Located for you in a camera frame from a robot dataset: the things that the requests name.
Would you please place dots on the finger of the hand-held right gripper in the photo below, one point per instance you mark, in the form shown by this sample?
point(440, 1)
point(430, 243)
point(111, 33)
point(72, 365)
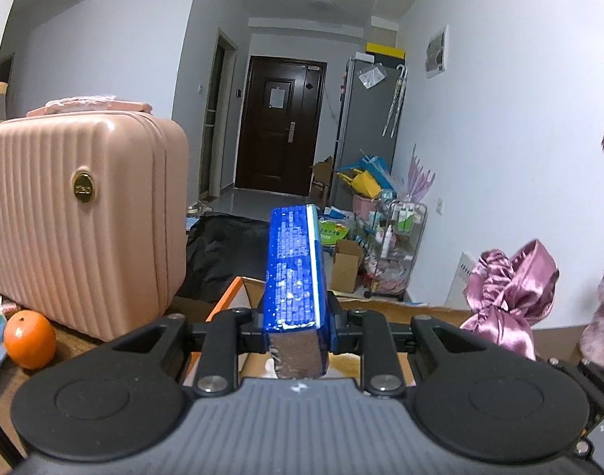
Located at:
point(594, 376)

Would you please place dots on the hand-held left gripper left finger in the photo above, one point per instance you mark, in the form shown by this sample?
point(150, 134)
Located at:
point(252, 331)

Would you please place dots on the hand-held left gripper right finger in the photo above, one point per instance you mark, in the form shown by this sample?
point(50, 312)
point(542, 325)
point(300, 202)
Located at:
point(333, 331)

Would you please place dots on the blue snack packet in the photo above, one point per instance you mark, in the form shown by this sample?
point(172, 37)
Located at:
point(292, 277)

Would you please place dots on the pink satin scrunchie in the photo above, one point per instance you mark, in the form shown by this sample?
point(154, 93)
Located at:
point(509, 297)

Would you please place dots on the small open cardboard box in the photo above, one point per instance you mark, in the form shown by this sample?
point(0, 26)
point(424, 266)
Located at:
point(346, 267)

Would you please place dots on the black floor bag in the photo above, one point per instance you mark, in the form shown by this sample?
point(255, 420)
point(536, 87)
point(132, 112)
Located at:
point(222, 252)

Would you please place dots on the green white bag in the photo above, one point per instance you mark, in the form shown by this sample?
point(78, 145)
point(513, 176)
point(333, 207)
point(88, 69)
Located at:
point(334, 235)

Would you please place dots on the white spray bottle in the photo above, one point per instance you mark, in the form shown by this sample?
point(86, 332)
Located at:
point(387, 242)

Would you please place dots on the metal rolling cart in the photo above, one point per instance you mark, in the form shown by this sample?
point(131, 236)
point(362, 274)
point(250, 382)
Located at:
point(415, 267)

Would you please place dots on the pink bin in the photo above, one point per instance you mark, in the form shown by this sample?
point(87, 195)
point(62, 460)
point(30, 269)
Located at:
point(365, 205)

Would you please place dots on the group of skincare bottles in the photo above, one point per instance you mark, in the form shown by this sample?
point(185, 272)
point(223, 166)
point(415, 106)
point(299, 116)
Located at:
point(409, 218)

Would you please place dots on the white leaning board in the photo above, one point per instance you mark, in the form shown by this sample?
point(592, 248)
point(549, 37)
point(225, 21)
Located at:
point(461, 282)

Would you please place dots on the brown cardboard box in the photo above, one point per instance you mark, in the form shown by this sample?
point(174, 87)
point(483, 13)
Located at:
point(321, 183)

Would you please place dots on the yellow bag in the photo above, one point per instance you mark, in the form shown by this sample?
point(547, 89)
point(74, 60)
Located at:
point(365, 183)

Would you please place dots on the blue bag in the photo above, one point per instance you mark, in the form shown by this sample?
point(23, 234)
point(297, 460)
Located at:
point(378, 168)

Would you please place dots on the pink wrapping paper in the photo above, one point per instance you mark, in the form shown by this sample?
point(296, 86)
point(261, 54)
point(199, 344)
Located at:
point(419, 173)

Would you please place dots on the pink ribbed suitcase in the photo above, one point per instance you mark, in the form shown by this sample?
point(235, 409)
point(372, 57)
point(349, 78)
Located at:
point(84, 227)

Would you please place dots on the dark wooden door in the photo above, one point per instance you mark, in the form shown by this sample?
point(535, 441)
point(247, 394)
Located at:
point(279, 128)

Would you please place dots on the grey refrigerator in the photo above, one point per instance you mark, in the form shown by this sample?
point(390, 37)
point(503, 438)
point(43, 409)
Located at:
point(366, 128)

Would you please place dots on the orange fruit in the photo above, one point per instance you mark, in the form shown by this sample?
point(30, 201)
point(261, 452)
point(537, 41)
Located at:
point(29, 340)

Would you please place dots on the white paper door note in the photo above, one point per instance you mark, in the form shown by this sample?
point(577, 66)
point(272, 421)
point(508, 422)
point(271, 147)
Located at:
point(277, 98)

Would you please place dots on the white hanging umbrella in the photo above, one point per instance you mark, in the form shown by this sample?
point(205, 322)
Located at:
point(392, 104)
point(403, 99)

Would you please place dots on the clear plastic bag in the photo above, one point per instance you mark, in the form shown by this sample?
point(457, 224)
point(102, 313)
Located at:
point(372, 77)

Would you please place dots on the yellow black box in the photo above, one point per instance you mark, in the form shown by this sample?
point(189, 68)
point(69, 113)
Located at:
point(386, 54)

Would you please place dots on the white wall socket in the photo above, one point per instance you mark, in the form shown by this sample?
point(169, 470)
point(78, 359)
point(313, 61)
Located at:
point(438, 207)

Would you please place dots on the side room doorway frame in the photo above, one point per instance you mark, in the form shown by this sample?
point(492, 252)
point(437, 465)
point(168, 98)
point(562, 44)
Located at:
point(206, 118)

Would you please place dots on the white wall panel box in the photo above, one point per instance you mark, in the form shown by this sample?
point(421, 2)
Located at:
point(437, 52)

